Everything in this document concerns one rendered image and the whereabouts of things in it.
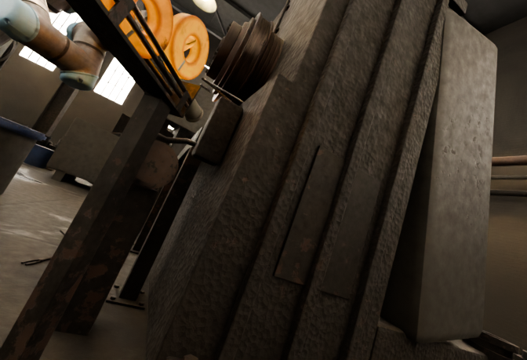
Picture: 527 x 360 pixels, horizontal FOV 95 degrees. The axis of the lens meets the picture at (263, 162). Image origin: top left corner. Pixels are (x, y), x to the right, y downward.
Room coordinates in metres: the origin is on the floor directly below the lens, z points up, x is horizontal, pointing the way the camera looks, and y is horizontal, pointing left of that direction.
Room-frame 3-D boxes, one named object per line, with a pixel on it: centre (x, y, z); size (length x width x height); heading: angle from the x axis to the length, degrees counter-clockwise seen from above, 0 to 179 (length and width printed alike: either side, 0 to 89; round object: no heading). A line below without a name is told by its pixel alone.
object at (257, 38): (1.08, 0.30, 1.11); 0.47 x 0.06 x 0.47; 21
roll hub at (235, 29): (1.05, 0.39, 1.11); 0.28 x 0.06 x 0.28; 21
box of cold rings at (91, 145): (3.40, 1.93, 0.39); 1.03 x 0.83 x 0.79; 115
